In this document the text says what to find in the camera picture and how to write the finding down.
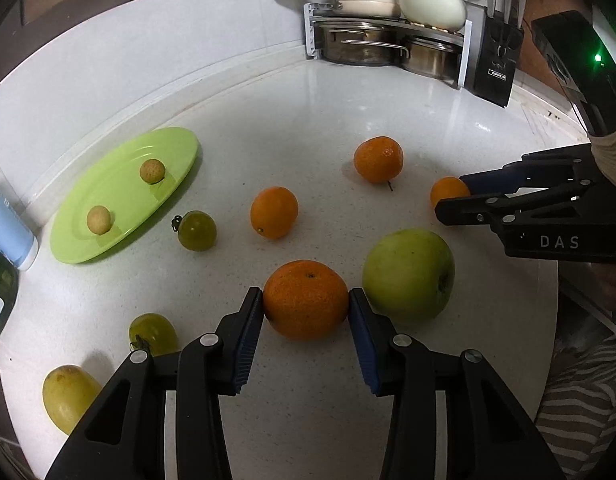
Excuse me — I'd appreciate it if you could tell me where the oval orange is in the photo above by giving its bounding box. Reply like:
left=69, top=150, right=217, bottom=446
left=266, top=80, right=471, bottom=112
left=250, top=186, right=299, bottom=240

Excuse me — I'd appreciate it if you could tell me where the large steel pot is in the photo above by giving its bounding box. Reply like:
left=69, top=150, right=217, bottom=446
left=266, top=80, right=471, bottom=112
left=319, top=24, right=410, bottom=67

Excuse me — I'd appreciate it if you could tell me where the mandarin with stem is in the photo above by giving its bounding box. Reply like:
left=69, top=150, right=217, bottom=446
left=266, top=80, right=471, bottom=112
left=353, top=136, right=404, bottom=192

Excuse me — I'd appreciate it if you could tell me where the blue pump bottle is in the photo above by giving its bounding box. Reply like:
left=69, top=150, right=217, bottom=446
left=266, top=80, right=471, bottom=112
left=0, top=182, right=39, bottom=272

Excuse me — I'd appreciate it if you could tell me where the cream ceramic pot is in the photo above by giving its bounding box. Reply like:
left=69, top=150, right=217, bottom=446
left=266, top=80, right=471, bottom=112
left=399, top=0, right=483, bottom=32

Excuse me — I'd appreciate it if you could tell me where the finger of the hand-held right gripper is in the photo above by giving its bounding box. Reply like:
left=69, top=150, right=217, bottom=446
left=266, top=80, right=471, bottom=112
left=459, top=144, right=597, bottom=197
left=434, top=179, right=595, bottom=238

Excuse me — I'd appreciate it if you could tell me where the striped cloth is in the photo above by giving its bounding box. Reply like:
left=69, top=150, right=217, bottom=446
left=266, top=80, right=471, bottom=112
left=534, top=334, right=616, bottom=480

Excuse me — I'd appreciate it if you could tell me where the green apple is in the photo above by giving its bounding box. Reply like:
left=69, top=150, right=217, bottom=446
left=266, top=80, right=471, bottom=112
left=362, top=228, right=456, bottom=323

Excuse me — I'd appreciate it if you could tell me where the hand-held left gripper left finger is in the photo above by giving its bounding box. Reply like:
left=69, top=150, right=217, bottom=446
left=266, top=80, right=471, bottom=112
left=44, top=286, right=265, bottom=480

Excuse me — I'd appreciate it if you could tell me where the tan longan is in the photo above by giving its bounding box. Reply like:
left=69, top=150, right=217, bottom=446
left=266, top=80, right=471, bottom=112
left=139, top=158, right=167, bottom=185
left=86, top=205, right=112, bottom=235

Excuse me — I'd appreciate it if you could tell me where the metal pot rack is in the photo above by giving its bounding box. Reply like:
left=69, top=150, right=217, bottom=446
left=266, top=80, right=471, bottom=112
left=304, top=2, right=474, bottom=89

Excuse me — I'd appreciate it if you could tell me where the large round orange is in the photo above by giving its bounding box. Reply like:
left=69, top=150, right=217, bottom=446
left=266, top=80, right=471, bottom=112
left=263, top=259, right=350, bottom=341

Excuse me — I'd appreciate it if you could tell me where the lime green plate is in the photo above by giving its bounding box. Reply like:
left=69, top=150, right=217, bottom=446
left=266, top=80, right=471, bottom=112
left=49, top=127, right=199, bottom=264

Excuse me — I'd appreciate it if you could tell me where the person's right hand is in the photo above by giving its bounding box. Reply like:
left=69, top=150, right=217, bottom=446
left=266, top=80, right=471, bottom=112
left=590, top=262, right=616, bottom=318

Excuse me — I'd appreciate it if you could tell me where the green tomato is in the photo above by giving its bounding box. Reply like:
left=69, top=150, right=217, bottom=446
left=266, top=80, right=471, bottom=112
left=171, top=210, right=218, bottom=252
left=128, top=313, right=180, bottom=356

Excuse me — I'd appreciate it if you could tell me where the small orange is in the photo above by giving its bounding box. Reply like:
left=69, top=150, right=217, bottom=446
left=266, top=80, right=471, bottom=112
left=430, top=176, right=471, bottom=209

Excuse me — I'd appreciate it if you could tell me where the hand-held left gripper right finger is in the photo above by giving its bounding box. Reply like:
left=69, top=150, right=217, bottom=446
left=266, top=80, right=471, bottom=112
left=349, top=287, right=569, bottom=480

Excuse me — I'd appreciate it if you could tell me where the small steel pot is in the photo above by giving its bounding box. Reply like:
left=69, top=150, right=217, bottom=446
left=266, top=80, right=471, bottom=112
left=402, top=36, right=462, bottom=81

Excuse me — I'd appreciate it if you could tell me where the black knife block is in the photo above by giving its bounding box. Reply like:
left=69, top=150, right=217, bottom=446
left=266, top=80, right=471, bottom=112
left=471, top=10, right=525, bottom=109

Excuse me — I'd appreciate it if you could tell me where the yellow pear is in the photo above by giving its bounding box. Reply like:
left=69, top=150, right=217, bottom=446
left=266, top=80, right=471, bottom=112
left=42, top=364, right=104, bottom=436

